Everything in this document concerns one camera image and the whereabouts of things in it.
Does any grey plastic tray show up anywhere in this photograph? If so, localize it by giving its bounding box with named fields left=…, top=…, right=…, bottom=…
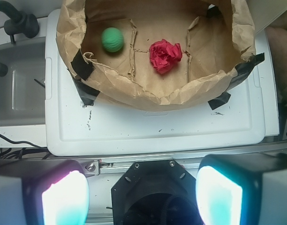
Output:
left=0, top=37, right=45, bottom=127

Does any aluminium frame rail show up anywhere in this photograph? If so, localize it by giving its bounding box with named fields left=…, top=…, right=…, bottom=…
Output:
left=0, top=142, right=287, bottom=179

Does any black tape piece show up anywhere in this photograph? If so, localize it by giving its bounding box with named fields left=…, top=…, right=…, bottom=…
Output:
left=226, top=52, right=265, bottom=91
left=208, top=92, right=231, bottom=110
left=71, top=50, right=100, bottom=106

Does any black cable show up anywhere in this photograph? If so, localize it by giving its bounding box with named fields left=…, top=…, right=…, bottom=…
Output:
left=0, top=129, right=48, bottom=149

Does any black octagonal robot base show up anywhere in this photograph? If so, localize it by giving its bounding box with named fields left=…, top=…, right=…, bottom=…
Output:
left=111, top=159, right=203, bottom=225

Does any white plastic bin lid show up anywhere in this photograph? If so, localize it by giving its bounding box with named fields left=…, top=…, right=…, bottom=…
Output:
left=45, top=10, right=265, bottom=156

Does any red crumpled paper ball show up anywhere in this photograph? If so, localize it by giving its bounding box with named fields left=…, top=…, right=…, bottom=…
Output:
left=149, top=39, right=182, bottom=75

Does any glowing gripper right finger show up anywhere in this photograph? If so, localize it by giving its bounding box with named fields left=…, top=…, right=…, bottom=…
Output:
left=196, top=153, right=287, bottom=225

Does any black tape piece lower right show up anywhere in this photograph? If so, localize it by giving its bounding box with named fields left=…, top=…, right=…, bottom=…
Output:
left=208, top=92, right=231, bottom=110

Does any black tape piece left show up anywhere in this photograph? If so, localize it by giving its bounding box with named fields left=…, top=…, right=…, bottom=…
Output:
left=71, top=50, right=100, bottom=106

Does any green dimpled ball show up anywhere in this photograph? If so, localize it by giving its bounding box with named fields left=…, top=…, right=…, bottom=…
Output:
left=101, top=27, right=124, bottom=53

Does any brown paper bag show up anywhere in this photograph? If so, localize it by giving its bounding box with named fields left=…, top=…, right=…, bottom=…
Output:
left=56, top=0, right=256, bottom=111

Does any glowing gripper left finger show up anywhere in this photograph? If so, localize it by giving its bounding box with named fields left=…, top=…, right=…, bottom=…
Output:
left=0, top=159, right=90, bottom=225

